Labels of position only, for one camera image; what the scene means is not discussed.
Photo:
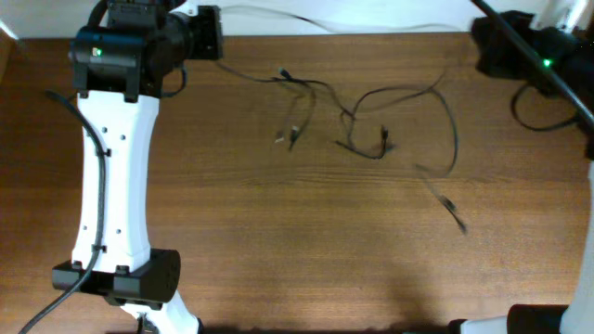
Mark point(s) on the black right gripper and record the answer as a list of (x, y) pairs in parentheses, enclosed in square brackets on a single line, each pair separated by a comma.
[(495, 57)]

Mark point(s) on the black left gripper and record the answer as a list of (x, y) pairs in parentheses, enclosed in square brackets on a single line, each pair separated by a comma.
[(210, 32)]

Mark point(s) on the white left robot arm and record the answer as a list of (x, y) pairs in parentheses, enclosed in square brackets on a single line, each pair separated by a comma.
[(120, 58)]

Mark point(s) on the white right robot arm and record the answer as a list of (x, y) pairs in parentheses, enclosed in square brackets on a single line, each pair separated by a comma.
[(543, 52)]

